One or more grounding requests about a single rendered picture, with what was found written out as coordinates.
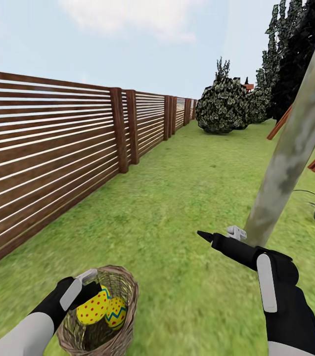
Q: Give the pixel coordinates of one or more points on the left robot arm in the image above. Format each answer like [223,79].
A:
[32,335]

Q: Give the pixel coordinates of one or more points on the easter egg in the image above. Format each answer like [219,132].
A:
[94,309]
[116,314]

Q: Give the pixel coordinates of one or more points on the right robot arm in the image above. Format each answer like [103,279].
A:
[290,321]

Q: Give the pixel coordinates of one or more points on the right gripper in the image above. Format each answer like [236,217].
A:
[228,246]

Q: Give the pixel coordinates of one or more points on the wicker basket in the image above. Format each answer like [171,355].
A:
[116,344]

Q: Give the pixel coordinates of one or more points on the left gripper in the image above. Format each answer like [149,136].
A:
[91,290]

